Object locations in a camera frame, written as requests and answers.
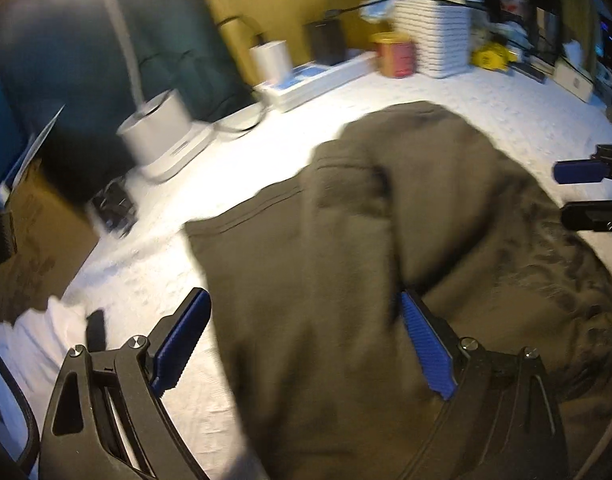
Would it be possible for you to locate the small black bundled object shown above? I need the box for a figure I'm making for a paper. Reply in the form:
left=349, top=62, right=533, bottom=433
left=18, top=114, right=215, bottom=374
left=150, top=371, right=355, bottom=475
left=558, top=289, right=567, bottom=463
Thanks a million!
left=91, top=180, right=140, bottom=239

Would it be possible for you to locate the black straight charger cable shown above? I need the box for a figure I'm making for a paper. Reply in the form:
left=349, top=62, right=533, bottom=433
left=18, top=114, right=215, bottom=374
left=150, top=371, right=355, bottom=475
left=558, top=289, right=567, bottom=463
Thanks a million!
left=325, top=0, right=487, bottom=19

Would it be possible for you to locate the black strap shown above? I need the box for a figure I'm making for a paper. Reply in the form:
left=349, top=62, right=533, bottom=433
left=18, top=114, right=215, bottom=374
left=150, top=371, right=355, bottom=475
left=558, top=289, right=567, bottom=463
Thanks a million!
left=85, top=310, right=107, bottom=354

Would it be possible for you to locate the white power strip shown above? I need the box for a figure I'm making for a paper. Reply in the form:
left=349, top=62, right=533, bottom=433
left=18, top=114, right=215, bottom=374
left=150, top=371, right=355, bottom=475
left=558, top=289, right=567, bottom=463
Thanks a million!
left=253, top=52, right=380, bottom=112

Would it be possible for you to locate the black charger adapter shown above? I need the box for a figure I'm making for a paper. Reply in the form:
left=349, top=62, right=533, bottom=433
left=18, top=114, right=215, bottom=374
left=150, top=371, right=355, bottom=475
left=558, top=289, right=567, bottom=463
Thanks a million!
left=306, top=17, right=348, bottom=66

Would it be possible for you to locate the white woven basket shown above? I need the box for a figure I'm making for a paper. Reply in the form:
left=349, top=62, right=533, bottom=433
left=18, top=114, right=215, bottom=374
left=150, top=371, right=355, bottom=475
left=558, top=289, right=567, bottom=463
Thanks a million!
left=393, top=0, right=475, bottom=79

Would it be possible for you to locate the white charger adapter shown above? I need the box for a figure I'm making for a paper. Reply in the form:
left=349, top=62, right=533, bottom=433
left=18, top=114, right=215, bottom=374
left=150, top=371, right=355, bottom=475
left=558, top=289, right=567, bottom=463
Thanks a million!
left=249, top=40, right=292, bottom=87

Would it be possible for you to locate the brown cardboard box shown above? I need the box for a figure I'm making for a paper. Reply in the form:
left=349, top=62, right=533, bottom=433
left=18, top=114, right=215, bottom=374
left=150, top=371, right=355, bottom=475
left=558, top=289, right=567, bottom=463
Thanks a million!
left=0, top=159, right=103, bottom=322

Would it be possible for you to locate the black chair armrest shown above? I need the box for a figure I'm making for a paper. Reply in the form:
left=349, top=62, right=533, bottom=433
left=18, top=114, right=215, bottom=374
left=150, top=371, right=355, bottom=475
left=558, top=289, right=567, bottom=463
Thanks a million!
left=0, top=332, right=40, bottom=480

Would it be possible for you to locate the teal curtain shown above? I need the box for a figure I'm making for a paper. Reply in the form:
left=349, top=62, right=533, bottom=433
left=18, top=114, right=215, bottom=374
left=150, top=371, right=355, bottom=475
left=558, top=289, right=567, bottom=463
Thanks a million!
left=0, top=0, right=248, bottom=161

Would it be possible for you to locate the dark olive patterned garment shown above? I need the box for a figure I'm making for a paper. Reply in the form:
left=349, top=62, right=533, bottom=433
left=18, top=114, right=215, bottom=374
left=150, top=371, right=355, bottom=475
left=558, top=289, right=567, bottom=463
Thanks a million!
left=185, top=101, right=612, bottom=480

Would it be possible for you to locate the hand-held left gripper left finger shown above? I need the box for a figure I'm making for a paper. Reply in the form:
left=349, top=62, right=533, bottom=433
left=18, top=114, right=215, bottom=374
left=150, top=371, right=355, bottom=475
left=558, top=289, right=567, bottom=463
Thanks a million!
left=38, top=287, right=213, bottom=480

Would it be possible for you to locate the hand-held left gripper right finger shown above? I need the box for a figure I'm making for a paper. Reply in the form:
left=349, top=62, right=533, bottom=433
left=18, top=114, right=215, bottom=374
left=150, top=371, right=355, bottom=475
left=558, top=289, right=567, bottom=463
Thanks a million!
left=398, top=289, right=570, bottom=480

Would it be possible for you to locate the small white box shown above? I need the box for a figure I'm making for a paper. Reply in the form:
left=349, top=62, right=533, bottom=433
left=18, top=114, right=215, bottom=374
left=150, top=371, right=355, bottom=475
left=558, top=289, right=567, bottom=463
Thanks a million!
left=552, top=60, right=598, bottom=102

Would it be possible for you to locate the white smooth cloth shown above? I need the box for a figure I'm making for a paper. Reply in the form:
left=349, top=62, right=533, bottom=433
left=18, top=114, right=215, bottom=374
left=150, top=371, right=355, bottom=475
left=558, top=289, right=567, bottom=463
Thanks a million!
left=0, top=297, right=98, bottom=461

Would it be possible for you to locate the white desk lamp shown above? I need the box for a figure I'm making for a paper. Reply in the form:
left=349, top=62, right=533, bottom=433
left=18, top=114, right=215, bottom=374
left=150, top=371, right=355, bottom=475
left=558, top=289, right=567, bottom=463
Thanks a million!
left=26, top=0, right=215, bottom=182

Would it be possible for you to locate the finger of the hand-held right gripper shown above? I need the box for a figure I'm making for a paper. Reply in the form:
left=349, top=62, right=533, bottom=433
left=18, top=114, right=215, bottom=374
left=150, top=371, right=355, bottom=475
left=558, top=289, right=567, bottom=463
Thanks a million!
left=561, top=200, right=612, bottom=234
left=552, top=144, right=612, bottom=186

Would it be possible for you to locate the white textured tablecloth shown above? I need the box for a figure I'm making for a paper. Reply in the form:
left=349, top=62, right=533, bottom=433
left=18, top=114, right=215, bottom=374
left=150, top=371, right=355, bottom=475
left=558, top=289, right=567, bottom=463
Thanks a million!
left=16, top=57, right=612, bottom=480

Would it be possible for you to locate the black looped charger cable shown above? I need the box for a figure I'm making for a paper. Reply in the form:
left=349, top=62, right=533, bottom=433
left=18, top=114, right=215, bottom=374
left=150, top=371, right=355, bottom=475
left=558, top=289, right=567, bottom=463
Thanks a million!
left=206, top=15, right=268, bottom=134

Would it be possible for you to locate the small yellow object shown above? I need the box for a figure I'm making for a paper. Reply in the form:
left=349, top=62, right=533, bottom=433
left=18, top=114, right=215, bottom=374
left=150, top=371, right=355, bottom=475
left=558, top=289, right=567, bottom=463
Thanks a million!
left=471, top=42, right=510, bottom=71

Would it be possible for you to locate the steel thermos flask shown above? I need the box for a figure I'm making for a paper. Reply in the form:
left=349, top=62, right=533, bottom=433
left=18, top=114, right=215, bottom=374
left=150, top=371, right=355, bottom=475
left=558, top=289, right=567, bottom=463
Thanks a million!
left=533, top=7, right=563, bottom=68

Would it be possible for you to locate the red round can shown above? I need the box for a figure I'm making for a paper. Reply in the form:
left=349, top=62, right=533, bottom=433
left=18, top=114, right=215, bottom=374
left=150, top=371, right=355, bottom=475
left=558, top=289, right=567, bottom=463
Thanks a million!
left=371, top=31, right=417, bottom=80

